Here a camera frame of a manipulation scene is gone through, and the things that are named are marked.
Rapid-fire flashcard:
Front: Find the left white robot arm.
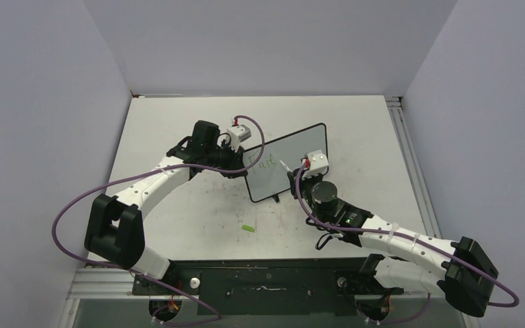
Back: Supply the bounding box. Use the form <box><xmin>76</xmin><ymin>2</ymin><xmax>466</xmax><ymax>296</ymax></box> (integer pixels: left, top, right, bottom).
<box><xmin>84</xmin><ymin>120</ymin><xmax>252</xmax><ymax>295</ymax></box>

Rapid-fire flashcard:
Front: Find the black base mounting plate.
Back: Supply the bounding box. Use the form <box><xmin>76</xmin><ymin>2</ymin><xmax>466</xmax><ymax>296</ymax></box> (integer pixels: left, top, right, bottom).
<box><xmin>132</xmin><ymin>257</ymin><xmax>406</xmax><ymax>317</ymax></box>

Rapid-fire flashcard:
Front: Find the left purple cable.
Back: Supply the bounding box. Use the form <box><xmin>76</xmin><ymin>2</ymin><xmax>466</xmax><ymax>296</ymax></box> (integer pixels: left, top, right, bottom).
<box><xmin>51</xmin><ymin>114</ymin><xmax>266</xmax><ymax>327</ymax></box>

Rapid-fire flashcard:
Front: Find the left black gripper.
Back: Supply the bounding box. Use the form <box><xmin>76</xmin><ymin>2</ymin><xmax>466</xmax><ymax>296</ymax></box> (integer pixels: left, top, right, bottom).
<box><xmin>204</xmin><ymin>139</ymin><xmax>247</xmax><ymax>179</ymax></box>

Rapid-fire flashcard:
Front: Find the white whiteboard marker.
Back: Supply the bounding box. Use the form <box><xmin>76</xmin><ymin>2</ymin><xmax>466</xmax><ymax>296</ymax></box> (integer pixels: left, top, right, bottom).
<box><xmin>279</xmin><ymin>160</ymin><xmax>293</xmax><ymax>172</ymax></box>

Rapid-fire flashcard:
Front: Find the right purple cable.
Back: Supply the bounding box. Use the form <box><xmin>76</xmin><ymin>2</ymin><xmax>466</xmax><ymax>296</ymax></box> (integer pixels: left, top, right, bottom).
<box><xmin>294</xmin><ymin>161</ymin><xmax>521</xmax><ymax>309</ymax></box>

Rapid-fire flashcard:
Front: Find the green marker cap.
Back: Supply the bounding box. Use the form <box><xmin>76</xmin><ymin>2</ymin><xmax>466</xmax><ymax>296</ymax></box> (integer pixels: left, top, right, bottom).
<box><xmin>241</xmin><ymin>225</ymin><xmax>256</xmax><ymax>232</ymax></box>

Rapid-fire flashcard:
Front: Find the black framed small whiteboard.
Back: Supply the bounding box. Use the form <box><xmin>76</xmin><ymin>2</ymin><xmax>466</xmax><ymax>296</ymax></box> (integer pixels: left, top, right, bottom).
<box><xmin>243</xmin><ymin>123</ymin><xmax>328</xmax><ymax>202</ymax></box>

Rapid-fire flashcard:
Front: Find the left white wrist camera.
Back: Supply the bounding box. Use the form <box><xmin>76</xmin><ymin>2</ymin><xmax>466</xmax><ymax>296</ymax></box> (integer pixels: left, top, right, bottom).
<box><xmin>226</xmin><ymin>124</ymin><xmax>252</xmax><ymax>143</ymax></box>

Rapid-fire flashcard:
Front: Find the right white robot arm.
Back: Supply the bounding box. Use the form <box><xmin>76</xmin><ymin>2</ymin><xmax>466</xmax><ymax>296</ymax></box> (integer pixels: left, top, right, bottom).
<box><xmin>286</xmin><ymin>168</ymin><xmax>498</xmax><ymax>318</ymax></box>

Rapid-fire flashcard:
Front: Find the purple cable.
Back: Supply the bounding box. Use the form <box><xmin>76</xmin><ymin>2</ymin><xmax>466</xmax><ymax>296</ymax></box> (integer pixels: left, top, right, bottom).
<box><xmin>51</xmin><ymin>114</ymin><xmax>266</xmax><ymax>327</ymax></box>
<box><xmin>294</xmin><ymin>161</ymin><xmax>521</xmax><ymax>309</ymax></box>

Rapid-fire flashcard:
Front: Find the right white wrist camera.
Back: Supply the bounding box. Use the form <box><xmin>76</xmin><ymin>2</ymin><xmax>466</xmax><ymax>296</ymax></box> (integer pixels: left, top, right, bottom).
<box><xmin>301</xmin><ymin>150</ymin><xmax>329</xmax><ymax>180</ymax></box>

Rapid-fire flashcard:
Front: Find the aluminium rail right side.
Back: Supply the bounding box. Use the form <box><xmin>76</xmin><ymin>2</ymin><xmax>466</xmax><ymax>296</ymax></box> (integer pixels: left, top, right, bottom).
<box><xmin>385</xmin><ymin>96</ymin><xmax>442</xmax><ymax>237</ymax></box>

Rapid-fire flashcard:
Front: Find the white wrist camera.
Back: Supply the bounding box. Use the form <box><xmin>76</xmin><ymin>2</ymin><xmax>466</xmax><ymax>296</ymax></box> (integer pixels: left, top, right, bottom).
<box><xmin>301</xmin><ymin>150</ymin><xmax>329</xmax><ymax>180</ymax></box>
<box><xmin>226</xmin><ymin>124</ymin><xmax>252</xmax><ymax>143</ymax></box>

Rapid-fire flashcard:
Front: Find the aluminium front frame rail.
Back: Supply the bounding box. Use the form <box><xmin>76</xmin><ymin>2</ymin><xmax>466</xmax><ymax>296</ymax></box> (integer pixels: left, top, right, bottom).
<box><xmin>59</xmin><ymin>268</ymin><xmax>480</xmax><ymax>327</ymax></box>

